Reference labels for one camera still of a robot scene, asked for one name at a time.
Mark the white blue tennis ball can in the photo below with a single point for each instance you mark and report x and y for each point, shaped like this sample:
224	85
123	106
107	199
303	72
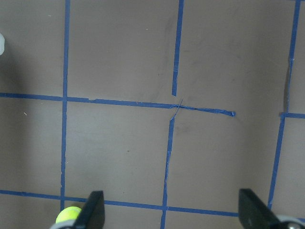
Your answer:
2	44

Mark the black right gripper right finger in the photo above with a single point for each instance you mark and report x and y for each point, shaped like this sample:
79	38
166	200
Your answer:
254	214

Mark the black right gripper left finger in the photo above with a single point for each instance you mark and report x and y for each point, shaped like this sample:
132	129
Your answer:
92	215

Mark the Wilson tennis ball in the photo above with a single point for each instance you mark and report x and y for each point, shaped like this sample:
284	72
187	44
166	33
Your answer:
70	213

